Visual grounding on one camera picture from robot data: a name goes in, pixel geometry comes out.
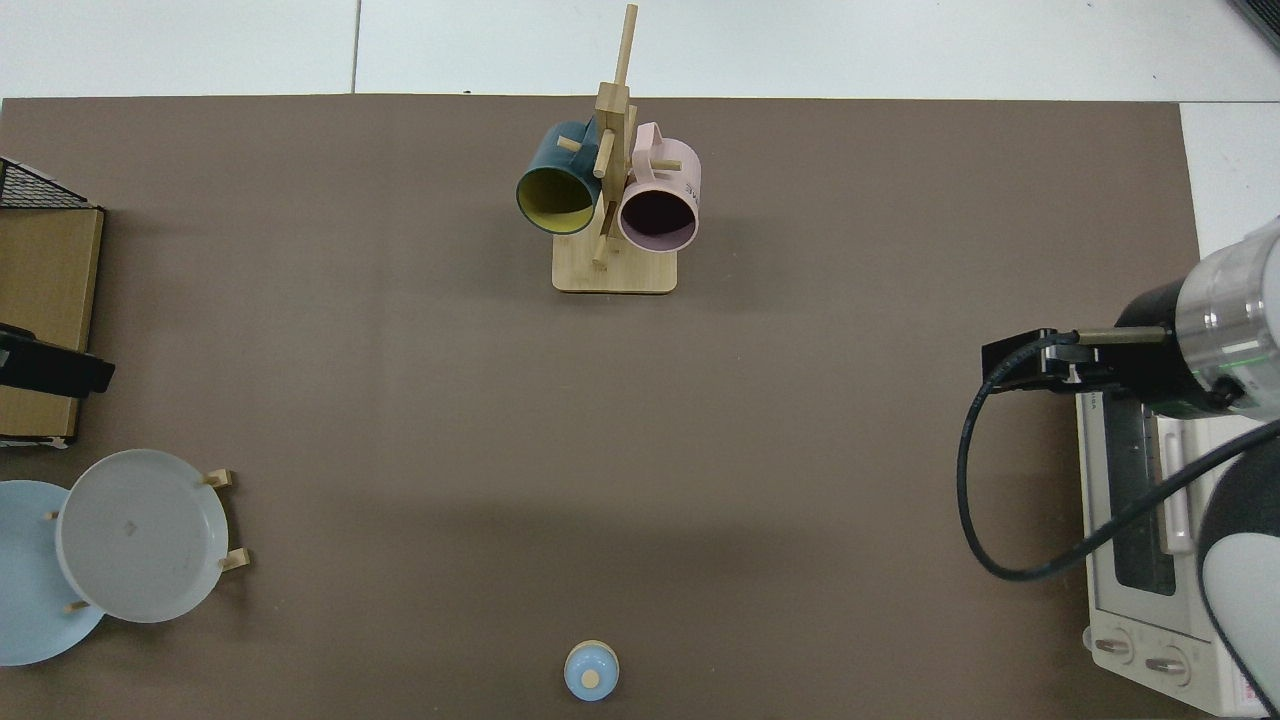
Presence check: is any grey plate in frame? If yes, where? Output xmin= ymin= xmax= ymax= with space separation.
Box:
xmin=55 ymin=449 xmax=229 ymax=624

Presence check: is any light blue plate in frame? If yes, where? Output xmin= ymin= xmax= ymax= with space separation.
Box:
xmin=0 ymin=480 xmax=106 ymax=667

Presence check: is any pale toaster oven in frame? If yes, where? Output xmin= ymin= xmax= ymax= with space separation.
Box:
xmin=1075 ymin=385 xmax=1280 ymax=717

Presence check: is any wooden plate rack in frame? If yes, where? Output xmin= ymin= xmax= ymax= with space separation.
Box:
xmin=45 ymin=467 xmax=251 ymax=613

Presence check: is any brown table cloth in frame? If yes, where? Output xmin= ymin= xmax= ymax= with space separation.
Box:
xmin=0 ymin=95 xmax=1209 ymax=720

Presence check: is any dark grey panel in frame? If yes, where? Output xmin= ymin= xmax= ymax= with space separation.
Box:
xmin=1228 ymin=0 xmax=1280 ymax=51

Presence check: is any teal mug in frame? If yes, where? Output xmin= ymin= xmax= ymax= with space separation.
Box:
xmin=516 ymin=118 xmax=604 ymax=236

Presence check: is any pink mug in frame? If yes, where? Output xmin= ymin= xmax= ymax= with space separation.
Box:
xmin=617 ymin=122 xmax=702 ymax=253

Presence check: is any wooden cup stand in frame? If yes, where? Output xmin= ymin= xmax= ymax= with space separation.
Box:
xmin=552 ymin=3 xmax=682 ymax=295

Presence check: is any small blue round knob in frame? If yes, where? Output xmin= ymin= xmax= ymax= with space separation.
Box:
xmin=563 ymin=640 xmax=621 ymax=702

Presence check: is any wire basket with wooden floor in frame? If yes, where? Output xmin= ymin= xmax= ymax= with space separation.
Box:
xmin=0 ymin=157 xmax=105 ymax=448

